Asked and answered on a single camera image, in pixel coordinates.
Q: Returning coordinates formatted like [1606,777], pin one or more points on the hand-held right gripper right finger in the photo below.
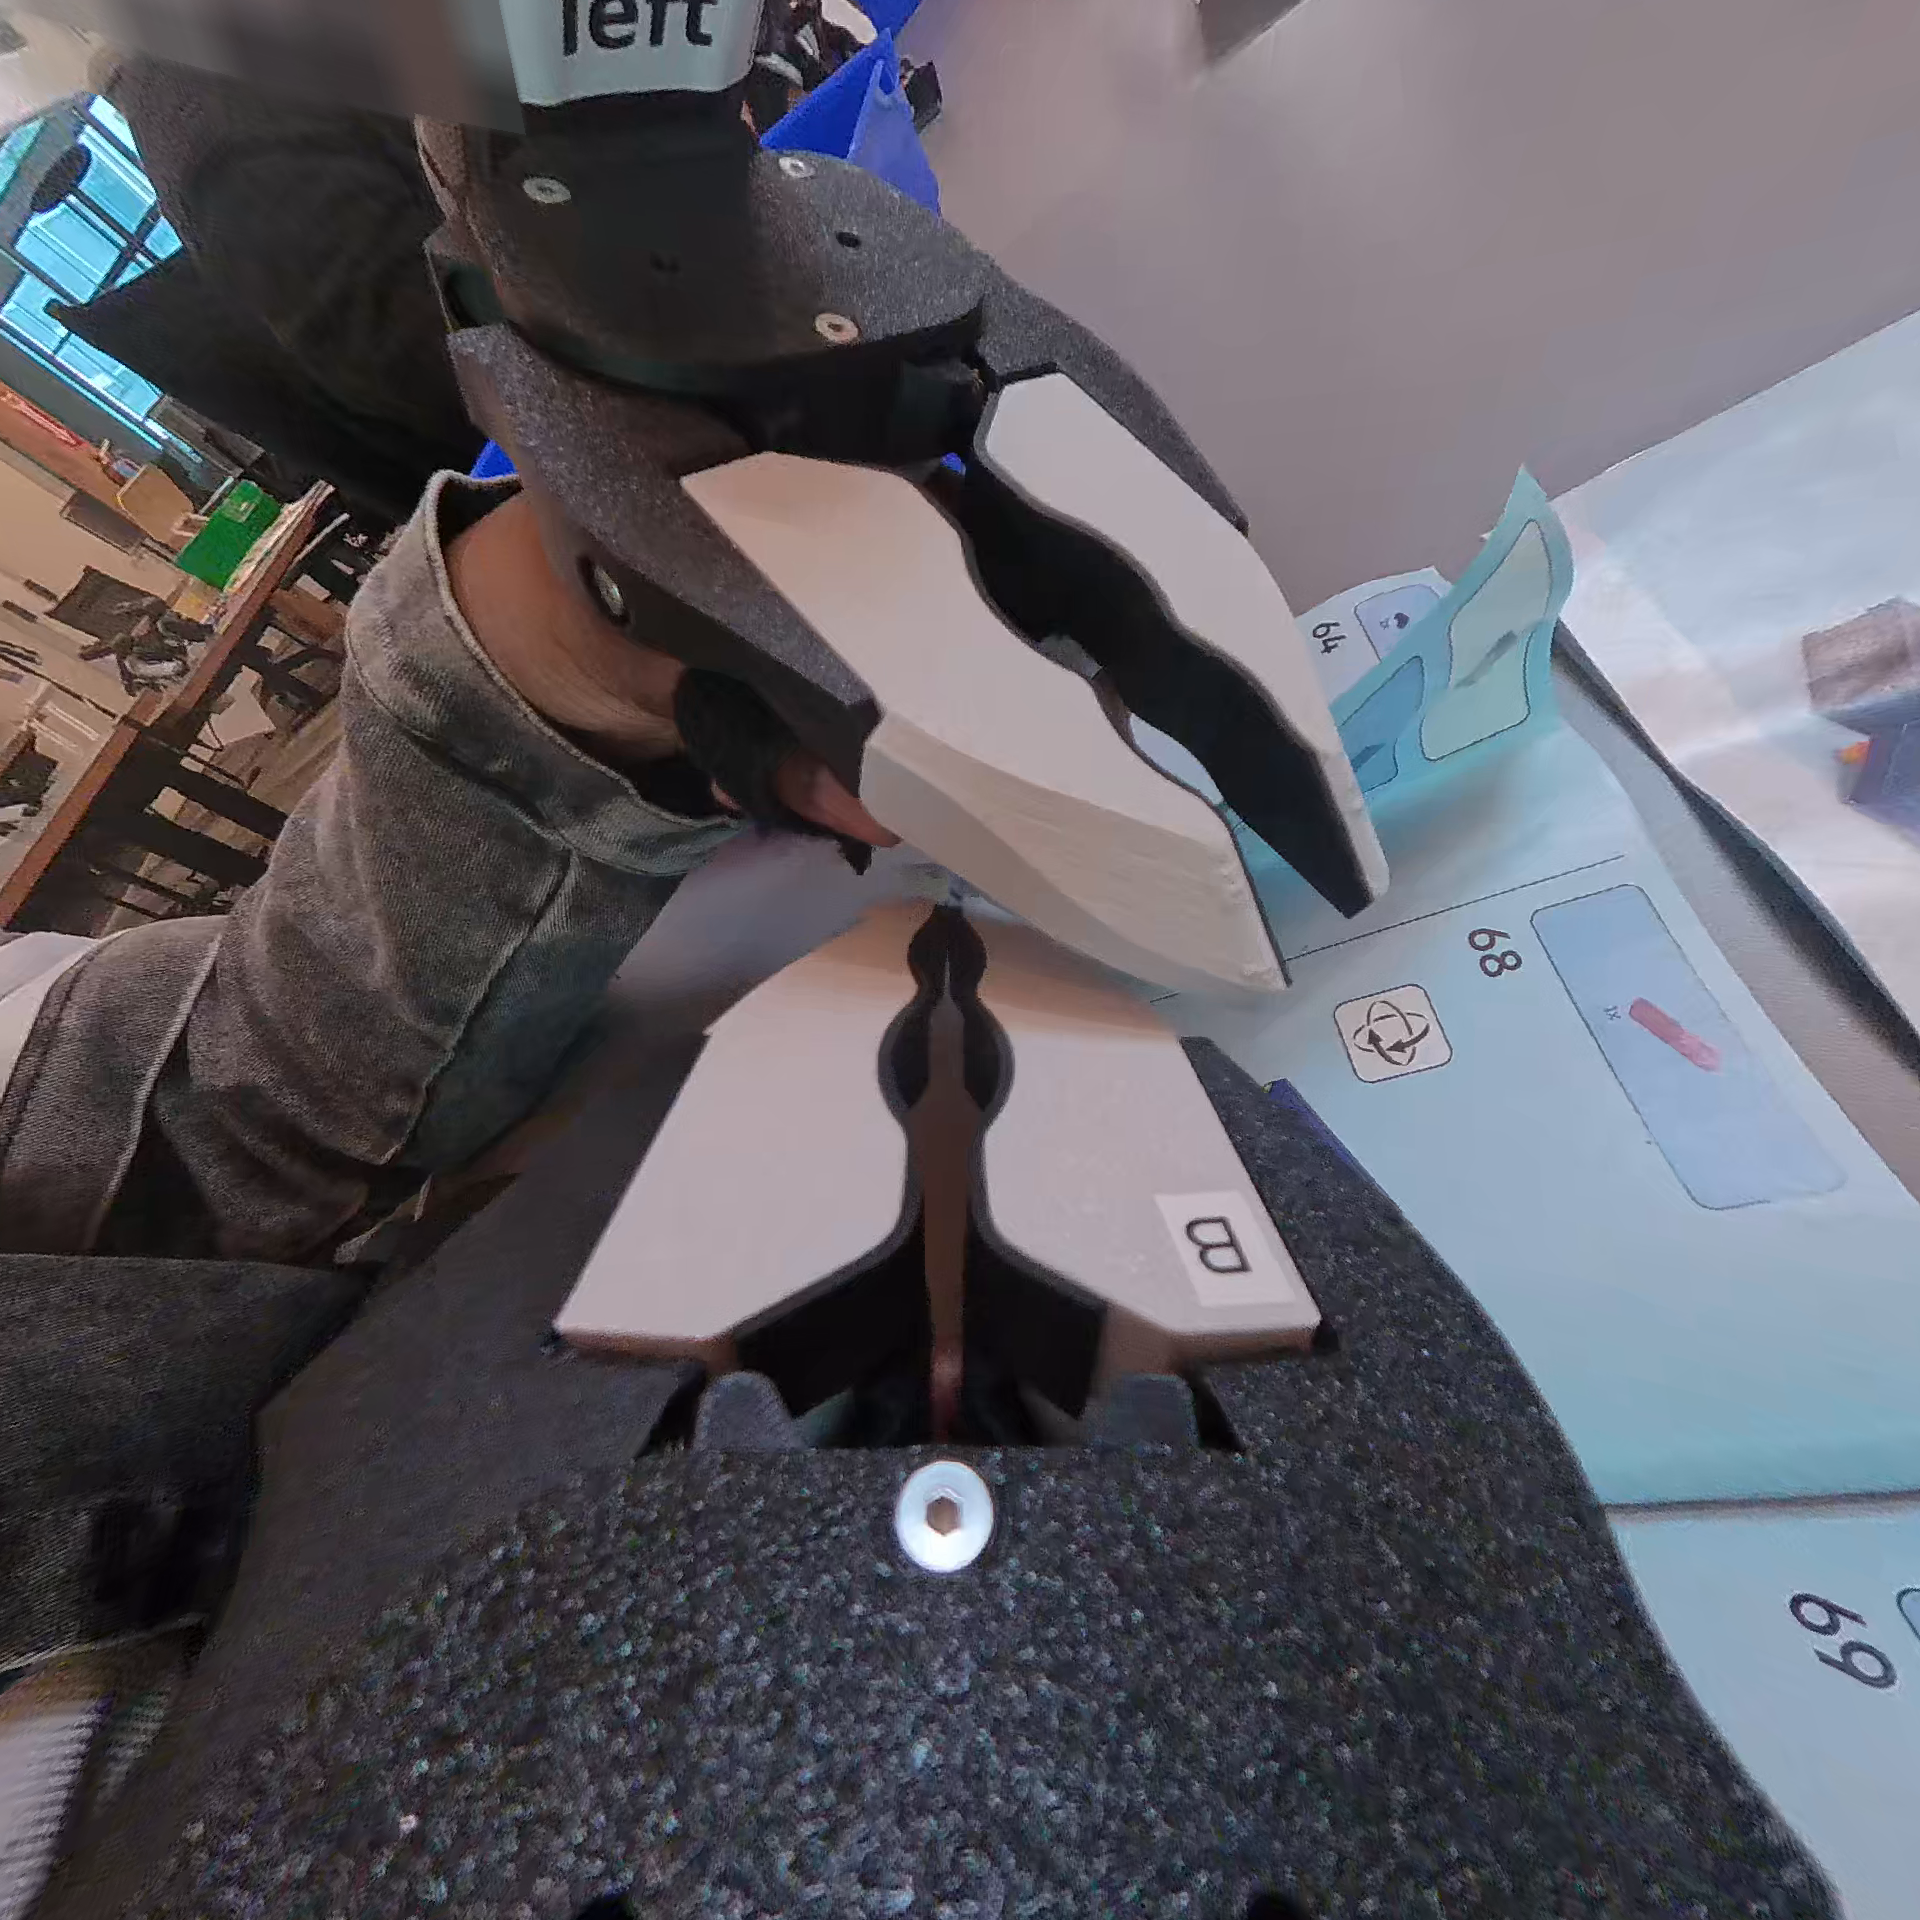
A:
[1108,1155]

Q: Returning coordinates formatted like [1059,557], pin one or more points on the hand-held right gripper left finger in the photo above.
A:
[750,1200]

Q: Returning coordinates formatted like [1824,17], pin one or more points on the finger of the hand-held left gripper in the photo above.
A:
[961,721]
[1155,524]

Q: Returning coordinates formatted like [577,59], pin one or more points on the person's left forearm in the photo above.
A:
[375,931]

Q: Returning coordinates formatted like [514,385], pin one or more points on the person's left hand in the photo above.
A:
[570,645]

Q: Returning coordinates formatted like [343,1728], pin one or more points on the blue plastic bin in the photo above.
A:
[878,136]

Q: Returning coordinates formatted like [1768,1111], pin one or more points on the person's grey denim jacket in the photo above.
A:
[299,269]

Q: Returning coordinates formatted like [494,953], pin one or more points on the green box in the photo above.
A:
[228,532]

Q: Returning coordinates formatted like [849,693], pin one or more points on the person's dark trousers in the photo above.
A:
[136,1424]

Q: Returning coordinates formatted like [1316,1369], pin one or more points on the wooden desk with black frame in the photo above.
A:
[182,721]

